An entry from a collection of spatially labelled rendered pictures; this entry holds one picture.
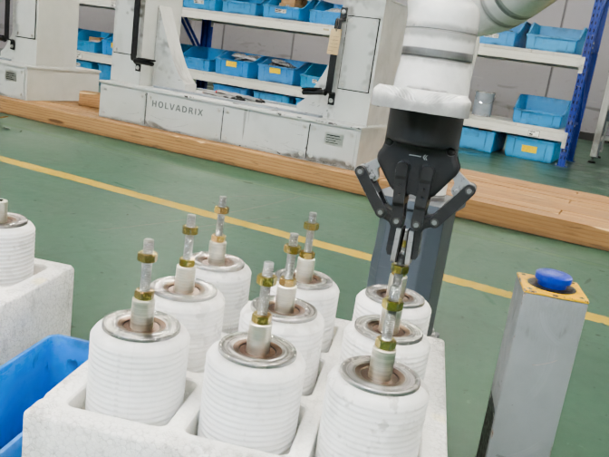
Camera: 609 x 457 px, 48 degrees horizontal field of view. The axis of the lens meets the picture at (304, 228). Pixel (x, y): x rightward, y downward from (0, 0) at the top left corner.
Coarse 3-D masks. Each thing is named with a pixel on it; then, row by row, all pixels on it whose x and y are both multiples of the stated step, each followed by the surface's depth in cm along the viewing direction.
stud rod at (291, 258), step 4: (292, 236) 75; (296, 236) 75; (292, 240) 75; (296, 240) 75; (292, 244) 75; (296, 244) 75; (288, 256) 75; (292, 256) 75; (288, 260) 75; (292, 260) 75; (288, 264) 75; (292, 264) 75; (288, 268) 76; (292, 268) 76; (288, 272) 76; (292, 272) 76; (284, 276) 76; (288, 276) 76; (292, 276) 76
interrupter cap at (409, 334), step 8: (360, 320) 76; (368, 320) 77; (376, 320) 77; (360, 328) 74; (368, 328) 74; (376, 328) 76; (400, 328) 76; (408, 328) 76; (416, 328) 76; (368, 336) 73; (392, 336) 73; (400, 336) 74; (408, 336) 74; (416, 336) 74; (400, 344) 72; (408, 344) 72
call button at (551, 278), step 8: (536, 272) 78; (544, 272) 78; (552, 272) 78; (560, 272) 79; (544, 280) 77; (552, 280) 76; (560, 280) 76; (568, 280) 76; (552, 288) 77; (560, 288) 77
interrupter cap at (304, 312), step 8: (272, 296) 80; (256, 304) 77; (272, 304) 78; (296, 304) 79; (304, 304) 79; (272, 312) 75; (296, 312) 77; (304, 312) 77; (312, 312) 77; (272, 320) 74; (280, 320) 73; (288, 320) 73; (296, 320) 74; (304, 320) 74; (312, 320) 75
